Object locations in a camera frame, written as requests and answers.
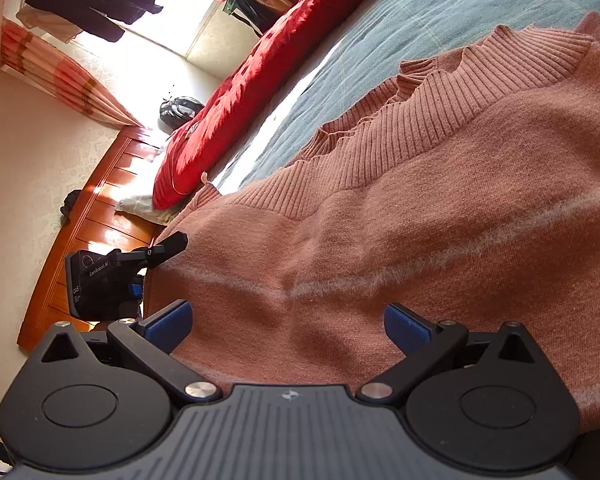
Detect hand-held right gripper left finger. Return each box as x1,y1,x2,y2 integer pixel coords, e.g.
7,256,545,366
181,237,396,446
39,298,225,407

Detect pink knit sweater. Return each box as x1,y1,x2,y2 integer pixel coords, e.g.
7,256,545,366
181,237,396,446
142,10,600,433

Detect black hanging clothes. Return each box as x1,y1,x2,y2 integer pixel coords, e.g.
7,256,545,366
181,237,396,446
25,0,187,44

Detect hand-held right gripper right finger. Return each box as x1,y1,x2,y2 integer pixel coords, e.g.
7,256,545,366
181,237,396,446
355,302,540,406

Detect beige hanging garment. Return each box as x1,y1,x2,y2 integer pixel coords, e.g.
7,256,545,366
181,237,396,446
15,5,83,44

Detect small black cloth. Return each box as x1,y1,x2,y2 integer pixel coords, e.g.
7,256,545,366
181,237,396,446
60,189,84,225

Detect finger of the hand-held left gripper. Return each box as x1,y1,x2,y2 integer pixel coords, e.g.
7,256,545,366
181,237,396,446
111,231,189,269
125,281,145,318

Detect blue-green plaid bed sheet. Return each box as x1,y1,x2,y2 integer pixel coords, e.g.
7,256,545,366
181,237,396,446
212,0,600,196

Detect dark cloth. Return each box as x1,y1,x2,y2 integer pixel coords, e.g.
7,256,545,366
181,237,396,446
231,0,278,38

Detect black backpack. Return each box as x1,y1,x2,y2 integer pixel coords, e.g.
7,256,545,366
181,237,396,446
159,96,206,133

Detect white pillow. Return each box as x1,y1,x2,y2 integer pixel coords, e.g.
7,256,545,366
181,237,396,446
116,187,178,226

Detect orange striped curtain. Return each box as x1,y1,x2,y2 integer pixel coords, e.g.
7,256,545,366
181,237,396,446
1,17,143,128

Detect red quilt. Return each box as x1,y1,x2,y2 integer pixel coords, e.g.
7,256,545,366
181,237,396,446
152,0,411,211

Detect wooden headboard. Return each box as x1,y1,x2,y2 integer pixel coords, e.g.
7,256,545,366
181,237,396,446
17,126,168,351

